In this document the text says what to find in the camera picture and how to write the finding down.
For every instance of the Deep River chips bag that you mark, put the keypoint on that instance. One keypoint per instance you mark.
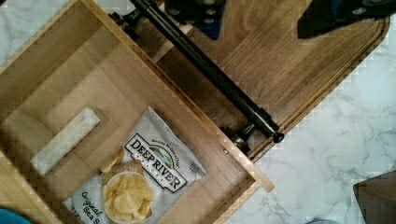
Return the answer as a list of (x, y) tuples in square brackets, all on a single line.
[(140, 184)]

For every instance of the wooden cutting board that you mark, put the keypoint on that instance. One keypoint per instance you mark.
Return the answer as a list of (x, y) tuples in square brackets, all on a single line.
[(259, 50)]

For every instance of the black metal drawer handle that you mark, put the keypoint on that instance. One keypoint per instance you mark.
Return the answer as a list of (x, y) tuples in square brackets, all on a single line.
[(257, 117)]

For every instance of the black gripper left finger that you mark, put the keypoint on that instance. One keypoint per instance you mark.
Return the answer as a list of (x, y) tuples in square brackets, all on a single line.
[(205, 15)]

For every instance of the teal blue object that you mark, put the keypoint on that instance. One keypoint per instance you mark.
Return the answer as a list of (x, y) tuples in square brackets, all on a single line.
[(8, 217)]

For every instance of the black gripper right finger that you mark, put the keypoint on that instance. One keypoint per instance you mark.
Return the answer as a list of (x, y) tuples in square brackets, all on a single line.
[(324, 16)]

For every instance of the dark wooden object corner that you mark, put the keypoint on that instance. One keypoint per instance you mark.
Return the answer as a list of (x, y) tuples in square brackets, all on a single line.
[(376, 198)]

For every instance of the wooden drawer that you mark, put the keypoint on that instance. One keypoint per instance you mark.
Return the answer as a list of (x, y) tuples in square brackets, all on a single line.
[(81, 58)]

